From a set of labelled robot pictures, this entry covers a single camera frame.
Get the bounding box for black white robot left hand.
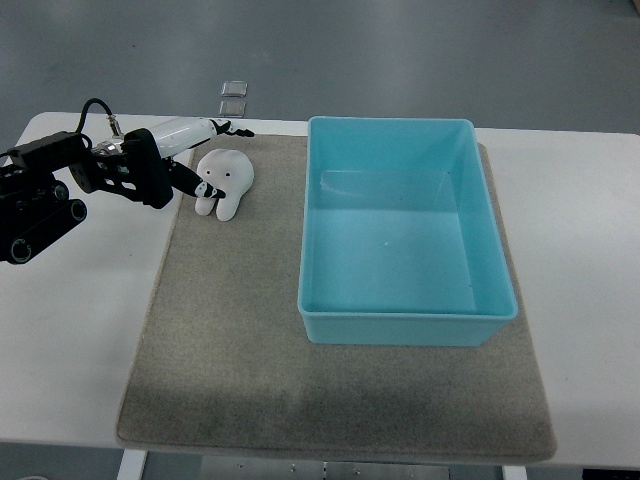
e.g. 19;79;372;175
85;117;254;209

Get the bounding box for white tooth-shaped plush toy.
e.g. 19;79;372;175
195;149;254;221

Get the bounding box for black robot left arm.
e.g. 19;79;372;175
1;98;121;265

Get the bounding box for blue plastic box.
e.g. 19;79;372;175
298;116;519;347

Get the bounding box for lower floor socket plate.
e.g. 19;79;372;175
218;100;246;118

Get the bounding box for floor socket plate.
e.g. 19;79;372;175
221;80;248;98
218;100;246;118

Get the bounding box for upper floor socket plate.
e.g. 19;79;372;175
221;80;248;98

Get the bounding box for grey felt mat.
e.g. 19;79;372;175
115;135;556;464

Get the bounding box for white table leg left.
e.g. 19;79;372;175
116;449;147;480

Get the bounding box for white table leg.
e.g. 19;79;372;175
116;449;147;480
502;465;528;480

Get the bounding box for metal table crossbar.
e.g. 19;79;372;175
200;456;451;480

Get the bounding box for white table leg right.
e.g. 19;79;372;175
502;465;528;480

